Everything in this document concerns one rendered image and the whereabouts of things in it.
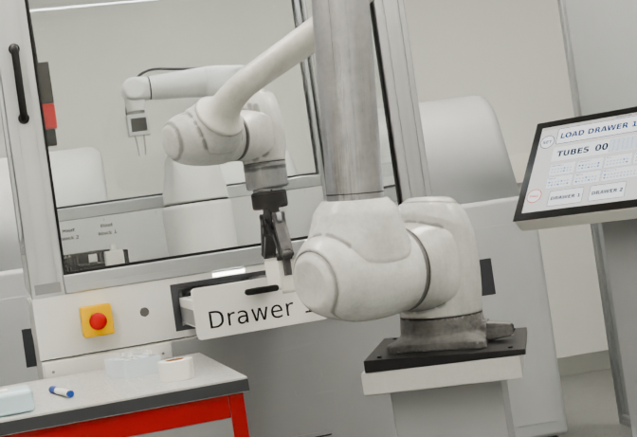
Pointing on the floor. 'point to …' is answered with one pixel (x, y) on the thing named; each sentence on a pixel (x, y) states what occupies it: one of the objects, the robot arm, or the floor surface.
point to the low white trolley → (136, 406)
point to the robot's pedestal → (450, 397)
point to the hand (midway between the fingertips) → (282, 286)
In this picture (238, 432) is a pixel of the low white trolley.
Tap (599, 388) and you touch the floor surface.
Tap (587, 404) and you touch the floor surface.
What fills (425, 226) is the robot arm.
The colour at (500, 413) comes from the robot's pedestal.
